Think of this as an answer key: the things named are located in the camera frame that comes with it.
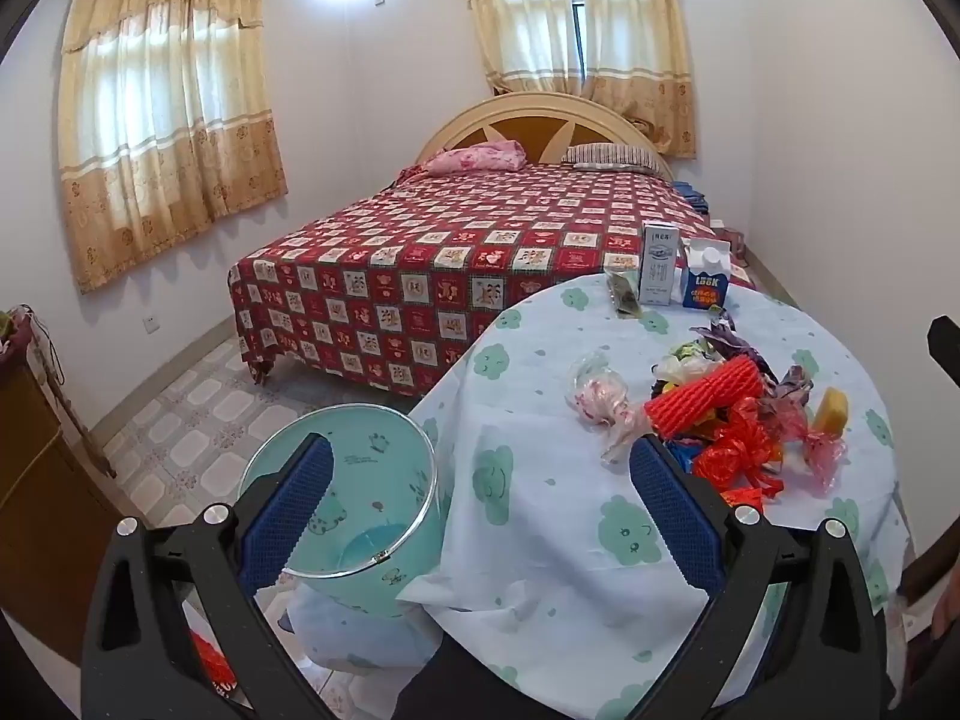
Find yellow sponge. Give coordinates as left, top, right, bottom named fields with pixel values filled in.
left=811, top=387, right=850, bottom=439

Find purple foil wrapper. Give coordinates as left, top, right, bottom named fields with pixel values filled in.
left=693, top=310, right=814, bottom=406

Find pink translucent plastic bag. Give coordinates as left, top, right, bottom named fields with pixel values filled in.
left=760, top=398, right=846, bottom=493

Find red foam net sleeve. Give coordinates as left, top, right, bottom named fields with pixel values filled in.
left=643, top=356, right=763, bottom=439

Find red plastic bag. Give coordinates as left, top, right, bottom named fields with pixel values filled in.
left=692, top=397, right=784, bottom=499

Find clear pink plastic bag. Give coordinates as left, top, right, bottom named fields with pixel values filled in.
left=566, top=349, right=651, bottom=465

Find red orange blue snack bag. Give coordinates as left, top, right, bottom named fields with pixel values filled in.
left=667, top=440, right=763, bottom=512

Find yellow white plastic bag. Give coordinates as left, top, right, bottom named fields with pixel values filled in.
left=651, top=340, right=724, bottom=397

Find teal cartoon trash bin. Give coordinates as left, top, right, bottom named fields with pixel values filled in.
left=239, top=403, right=444, bottom=619

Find person's right hand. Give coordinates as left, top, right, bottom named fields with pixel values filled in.
left=931, top=562, right=960, bottom=640

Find red bag on floor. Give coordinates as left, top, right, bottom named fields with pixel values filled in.
left=190, top=632, right=238, bottom=695

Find brown wooden cabinet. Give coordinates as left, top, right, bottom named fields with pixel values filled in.
left=0, top=305, right=145, bottom=665

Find blue white gable carton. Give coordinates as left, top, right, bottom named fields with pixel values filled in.
left=682, top=239, right=732, bottom=310

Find white tablecloth green clouds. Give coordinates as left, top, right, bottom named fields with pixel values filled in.
left=284, top=269, right=911, bottom=720

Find tall white milk carton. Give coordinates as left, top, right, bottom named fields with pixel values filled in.
left=640, top=221, right=680, bottom=305

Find striped pillow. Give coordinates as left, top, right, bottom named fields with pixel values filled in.
left=563, top=143, right=670, bottom=177

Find beige curtain right window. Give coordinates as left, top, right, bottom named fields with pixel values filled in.
left=467, top=0, right=698, bottom=160

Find beige curtain window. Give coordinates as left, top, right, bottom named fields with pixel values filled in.
left=57, top=0, right=288, bottom=293
left=467, top=0, right=698, bottom=160

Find red patterned bedspread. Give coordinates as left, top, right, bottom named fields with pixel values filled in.
left=228, top=164, right=711, bottom=395

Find cream wooden headboard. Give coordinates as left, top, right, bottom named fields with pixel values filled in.
left=416, top=91, right=674, bottom=182

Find pink pillow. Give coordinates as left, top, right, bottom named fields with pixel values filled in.
left=423, top=140, right=527, bottom=176

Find beige curtain left window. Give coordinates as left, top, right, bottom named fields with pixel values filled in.
left=57, top=0, right=288, bottom=293

